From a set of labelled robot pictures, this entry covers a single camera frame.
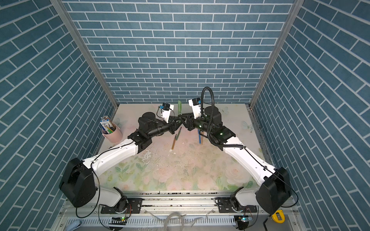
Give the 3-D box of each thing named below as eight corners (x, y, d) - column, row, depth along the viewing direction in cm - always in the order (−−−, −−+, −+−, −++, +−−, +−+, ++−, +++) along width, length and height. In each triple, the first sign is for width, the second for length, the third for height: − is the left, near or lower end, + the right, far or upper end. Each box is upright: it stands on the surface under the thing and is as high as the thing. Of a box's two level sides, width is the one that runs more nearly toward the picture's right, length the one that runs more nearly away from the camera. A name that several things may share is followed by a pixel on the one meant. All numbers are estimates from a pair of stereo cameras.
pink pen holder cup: (107, 143, 100) (99, 134, 91) (111, 132, 105) (105, 123, 97) (120, 143, 100) (114, 134, 91) (124, 133, 105) (118, 123, 97)
